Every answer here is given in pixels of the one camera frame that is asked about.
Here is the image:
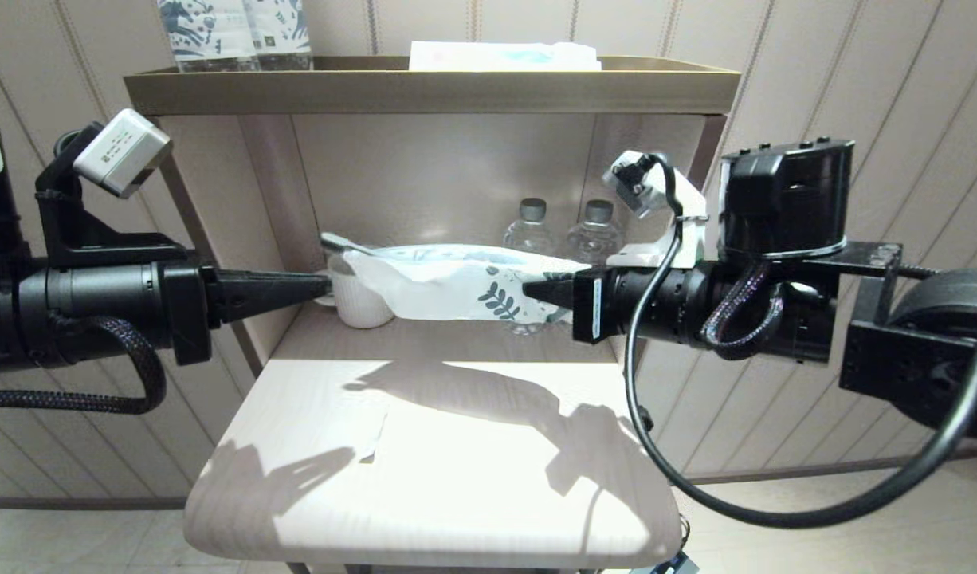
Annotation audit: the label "grey toothbrush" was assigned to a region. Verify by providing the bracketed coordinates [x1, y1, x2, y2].
[320, 231, 378, 258]

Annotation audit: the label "white leaf-print plastic bag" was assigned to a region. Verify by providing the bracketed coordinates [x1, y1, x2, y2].
[341, 243, 593, 324]

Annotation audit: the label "small clear water bottle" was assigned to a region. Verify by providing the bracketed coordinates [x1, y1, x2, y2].
[503, 198, 555, 336]
[565, 199, 618, 265]

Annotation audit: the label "white ribbed mug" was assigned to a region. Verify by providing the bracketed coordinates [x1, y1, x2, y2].
[313, 255, 395, 329]

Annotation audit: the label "beige wooden shelf cabinet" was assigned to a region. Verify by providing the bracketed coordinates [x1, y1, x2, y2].
[138, 112, 728, 571]

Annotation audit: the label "white blue flat packet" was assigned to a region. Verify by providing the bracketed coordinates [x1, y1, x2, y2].
[409, 41, 602, 73]

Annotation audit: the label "large blue-print water bottle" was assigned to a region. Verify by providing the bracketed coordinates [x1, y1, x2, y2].
[244, 0, 314, 71]

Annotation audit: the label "blue patterned packages on top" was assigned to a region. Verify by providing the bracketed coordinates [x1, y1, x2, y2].
[157, 0, 260, 73]

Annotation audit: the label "black blue connector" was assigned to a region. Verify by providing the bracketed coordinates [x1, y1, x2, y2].
[632, 550, 700, 574]

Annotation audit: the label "braided left arm cable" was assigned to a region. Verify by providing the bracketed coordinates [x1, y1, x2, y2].
[0, 315, 168, 415]

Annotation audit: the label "braided arm cable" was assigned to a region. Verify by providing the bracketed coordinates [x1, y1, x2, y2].
[700, 259, 788, 361]
[0, 315, 168, 415]

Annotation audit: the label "smooth black camera cable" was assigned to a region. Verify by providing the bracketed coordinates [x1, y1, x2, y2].
[622, 151, 977, 529]

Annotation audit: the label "braided right arm cable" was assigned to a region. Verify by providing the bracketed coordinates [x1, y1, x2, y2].
[700, 259, 788, 361]

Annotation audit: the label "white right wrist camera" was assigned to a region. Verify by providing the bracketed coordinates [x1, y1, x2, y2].
[602, 150, 708, 268]

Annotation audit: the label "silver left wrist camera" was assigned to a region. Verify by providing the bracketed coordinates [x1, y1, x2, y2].
[34, 108, 188, 268]

